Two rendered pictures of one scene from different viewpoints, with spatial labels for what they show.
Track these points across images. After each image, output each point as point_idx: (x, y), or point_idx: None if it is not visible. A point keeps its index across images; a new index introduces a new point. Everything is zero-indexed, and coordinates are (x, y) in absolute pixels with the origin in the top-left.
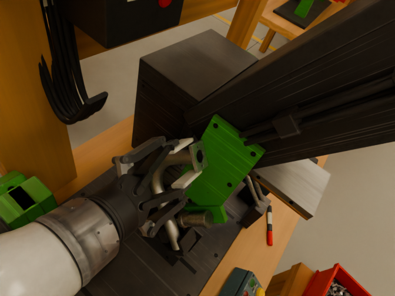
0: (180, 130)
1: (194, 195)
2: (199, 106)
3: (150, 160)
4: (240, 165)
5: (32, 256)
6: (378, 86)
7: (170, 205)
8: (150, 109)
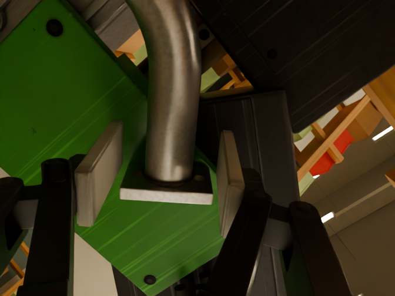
0: (233, 10)
1: (16, 72)
2: (290, 168)
3: (251, 282)
4: (122, 247)
5: None
6: None
7: (4, 238)
8: None
